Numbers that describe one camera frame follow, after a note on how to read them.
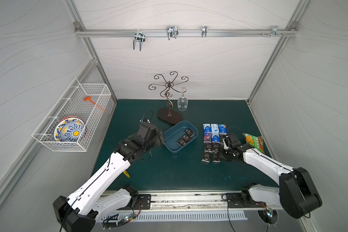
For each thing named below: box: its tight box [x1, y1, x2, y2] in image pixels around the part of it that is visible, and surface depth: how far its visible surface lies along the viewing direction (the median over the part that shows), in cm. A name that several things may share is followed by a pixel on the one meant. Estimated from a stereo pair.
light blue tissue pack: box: [210, 123, 220, 133], surface depth 103 cm
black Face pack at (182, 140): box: [175, 134, 192, 148], surface depth 97 cm
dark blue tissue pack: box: [203, 131, 213, 144], surface depth 98 cm
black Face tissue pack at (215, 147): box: [212, 143, 220, 153], surface depth 95 cm
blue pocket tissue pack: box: [218, 123, 228, 136], surface depth 103 cm
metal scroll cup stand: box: [148, 71, 189, 125], surface depth 93 cm
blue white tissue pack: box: [203, 123, 213, 133], surface depth 103 cm
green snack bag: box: [242, 132, 266, 154], surface depth 94 cm
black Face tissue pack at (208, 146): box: [203, 141, 213, 152], surface depth 95 cm
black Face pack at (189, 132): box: [183, 127, 196, 138], surface depth 100 cm
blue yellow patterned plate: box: [53, 116, 87, 143], surface depth 62 cm
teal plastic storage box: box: [163, 120, 199, 155], surface depth 100 cm
